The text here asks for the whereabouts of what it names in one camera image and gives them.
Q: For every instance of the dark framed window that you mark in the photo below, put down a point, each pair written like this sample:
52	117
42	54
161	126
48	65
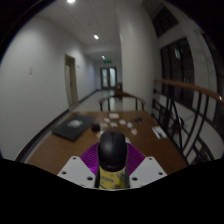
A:
181	70

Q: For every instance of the yellow round printed mouse pad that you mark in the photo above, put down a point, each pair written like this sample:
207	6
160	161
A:
112	180

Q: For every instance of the wooden armchair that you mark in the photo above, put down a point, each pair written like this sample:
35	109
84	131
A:
121	96

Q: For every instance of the small black box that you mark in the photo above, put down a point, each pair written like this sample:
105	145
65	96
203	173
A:
96	127

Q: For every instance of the white paper card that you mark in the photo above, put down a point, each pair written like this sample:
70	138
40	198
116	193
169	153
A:
113	115

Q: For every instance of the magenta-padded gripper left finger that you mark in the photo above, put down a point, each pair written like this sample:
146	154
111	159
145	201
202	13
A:
75	170

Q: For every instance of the black closed laptop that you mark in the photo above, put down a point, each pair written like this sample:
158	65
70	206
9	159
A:
73	127

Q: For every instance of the wooden side door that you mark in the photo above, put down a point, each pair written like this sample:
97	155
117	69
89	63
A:
71	81

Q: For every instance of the small white card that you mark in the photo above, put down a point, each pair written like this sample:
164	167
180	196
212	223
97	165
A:
113	124
122	122
134	131
129	125

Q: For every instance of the green exit sign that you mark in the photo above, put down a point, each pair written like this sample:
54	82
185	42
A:
107	61

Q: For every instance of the wooden-topped black metal railing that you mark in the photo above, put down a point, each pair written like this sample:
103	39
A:
190	87

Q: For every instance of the black computer mouse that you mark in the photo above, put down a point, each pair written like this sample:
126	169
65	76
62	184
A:
112	150

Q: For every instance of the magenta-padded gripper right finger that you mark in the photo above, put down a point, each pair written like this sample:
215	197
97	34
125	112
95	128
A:
148	170

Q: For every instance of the glass double door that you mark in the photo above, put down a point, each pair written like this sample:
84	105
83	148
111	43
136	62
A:
108	77

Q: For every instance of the dark wooden chair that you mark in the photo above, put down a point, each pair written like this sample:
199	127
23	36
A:
118	86

